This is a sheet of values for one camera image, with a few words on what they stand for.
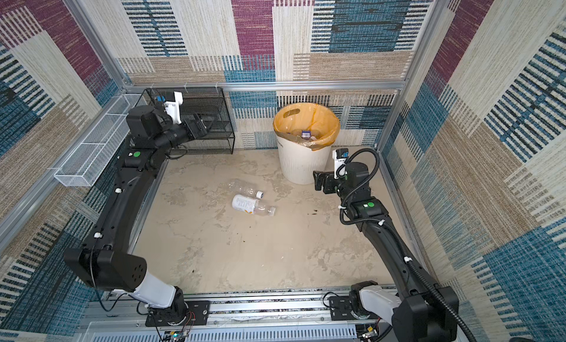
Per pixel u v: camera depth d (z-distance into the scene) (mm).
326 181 687
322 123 1012
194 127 613
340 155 661
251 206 934
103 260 402
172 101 615
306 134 1043
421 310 380
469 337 343
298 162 938
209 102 1021
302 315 732
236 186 1052
